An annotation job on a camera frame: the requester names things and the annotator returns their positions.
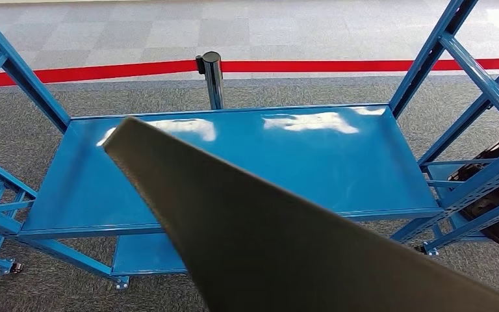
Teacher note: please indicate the black ribbed plastic panel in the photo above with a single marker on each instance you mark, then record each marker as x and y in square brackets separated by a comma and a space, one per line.
[497, 196]

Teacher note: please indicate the chrome stanchion post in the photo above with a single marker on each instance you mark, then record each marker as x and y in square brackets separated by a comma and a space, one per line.
[213, 82]

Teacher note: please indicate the red barrier belt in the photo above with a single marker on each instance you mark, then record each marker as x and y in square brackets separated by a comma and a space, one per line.
[361, 65]
[103, 73]

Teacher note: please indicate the black rectangular plastic plate part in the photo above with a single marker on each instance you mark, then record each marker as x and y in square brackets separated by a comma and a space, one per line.
[275, 241]

